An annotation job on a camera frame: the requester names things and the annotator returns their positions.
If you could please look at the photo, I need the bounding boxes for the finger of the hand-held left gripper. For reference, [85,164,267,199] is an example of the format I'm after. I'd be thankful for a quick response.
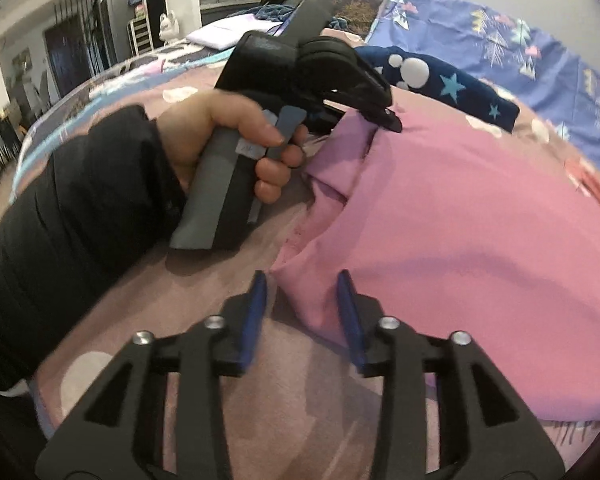
[297,36,393,111]
[322,96,404,134]

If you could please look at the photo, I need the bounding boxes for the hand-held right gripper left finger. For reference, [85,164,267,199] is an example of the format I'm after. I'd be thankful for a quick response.
[35,270,269,480]

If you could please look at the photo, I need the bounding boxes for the white figurine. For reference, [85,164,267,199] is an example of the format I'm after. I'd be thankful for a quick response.
[158,10,182,44]

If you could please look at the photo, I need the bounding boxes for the brown printed cushion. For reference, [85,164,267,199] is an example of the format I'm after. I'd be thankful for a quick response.
[324,0,390,42]

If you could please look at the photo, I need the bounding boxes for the white drawer cabinet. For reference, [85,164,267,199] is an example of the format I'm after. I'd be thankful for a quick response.
[128,14,154,57]

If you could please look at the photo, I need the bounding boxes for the pink garment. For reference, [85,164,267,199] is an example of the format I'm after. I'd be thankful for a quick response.
[270,109,600,422]

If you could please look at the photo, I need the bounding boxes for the person's left hand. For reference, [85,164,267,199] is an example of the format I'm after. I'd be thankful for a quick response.
[157,91,311,206]

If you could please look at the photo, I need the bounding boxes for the person's left forearm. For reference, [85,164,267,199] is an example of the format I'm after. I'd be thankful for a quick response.
[0,104,190,398]

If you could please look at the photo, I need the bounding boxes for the navy star print garment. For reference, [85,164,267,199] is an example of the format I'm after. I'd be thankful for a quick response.
[354,45,522,134]

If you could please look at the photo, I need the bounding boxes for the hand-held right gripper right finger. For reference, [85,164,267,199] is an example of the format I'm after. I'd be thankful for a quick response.
[335,269,566,480]

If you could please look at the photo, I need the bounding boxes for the blue printed bed sheet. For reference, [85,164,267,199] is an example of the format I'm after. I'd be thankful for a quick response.
[367,0,600,183]

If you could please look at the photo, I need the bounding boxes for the white folded cloth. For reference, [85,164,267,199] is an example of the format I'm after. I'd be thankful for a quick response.
[186,14,277,52]

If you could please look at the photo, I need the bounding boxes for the dark door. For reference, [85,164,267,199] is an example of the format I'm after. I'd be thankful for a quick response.
[43,14,107,97]

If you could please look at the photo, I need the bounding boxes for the blue knit cloth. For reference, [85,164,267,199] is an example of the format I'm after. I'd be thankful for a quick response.
[252,2,350,32]

